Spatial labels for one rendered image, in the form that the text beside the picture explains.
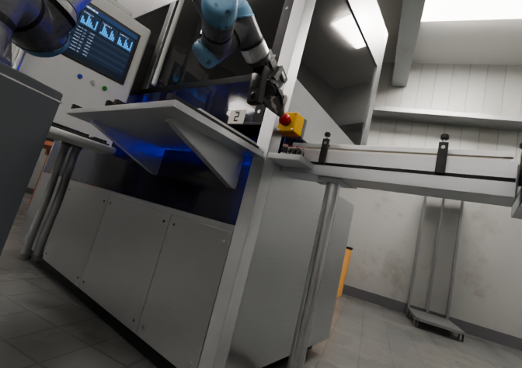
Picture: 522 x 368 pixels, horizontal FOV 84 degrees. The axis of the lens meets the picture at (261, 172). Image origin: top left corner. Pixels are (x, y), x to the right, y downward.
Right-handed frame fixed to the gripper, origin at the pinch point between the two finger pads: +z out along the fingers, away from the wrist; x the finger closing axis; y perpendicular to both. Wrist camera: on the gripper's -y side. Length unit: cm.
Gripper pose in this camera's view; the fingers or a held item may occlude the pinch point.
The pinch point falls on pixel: (279, 115)
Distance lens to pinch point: 99.8
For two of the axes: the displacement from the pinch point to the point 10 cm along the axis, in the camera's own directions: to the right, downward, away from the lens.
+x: -7.9, -1.0, 6.0
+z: 4.0, 6.6, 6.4
